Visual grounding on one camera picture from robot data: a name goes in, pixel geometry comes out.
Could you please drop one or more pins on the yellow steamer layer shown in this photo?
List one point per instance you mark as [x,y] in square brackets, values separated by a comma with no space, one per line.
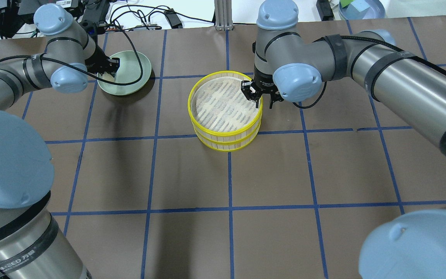
[217,107]
[229,143]

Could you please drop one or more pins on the white steamed bun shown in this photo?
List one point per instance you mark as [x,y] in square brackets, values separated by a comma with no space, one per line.
[108,77]

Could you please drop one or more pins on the blue plate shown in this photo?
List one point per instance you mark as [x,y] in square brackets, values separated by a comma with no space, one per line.
[352,10]

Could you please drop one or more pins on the blue cube block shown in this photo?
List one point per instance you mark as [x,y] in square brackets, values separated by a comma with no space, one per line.
[360,5]

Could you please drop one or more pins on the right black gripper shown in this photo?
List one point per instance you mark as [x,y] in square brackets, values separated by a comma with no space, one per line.
[262,81]

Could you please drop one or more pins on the light green plate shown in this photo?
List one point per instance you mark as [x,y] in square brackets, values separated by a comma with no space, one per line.
[130,70]

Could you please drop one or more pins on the aluminium frame post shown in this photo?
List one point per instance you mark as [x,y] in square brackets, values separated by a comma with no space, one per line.
[223,15]

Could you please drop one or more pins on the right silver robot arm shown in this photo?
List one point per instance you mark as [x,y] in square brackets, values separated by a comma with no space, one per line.
[412,246]

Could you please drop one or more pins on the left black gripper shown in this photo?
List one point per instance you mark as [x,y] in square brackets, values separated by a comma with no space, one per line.
[98,59]

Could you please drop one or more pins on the green cube block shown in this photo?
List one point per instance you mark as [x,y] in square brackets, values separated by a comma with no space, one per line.
[345,3]

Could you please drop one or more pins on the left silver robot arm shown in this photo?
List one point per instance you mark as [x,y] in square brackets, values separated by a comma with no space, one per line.
[32,246]

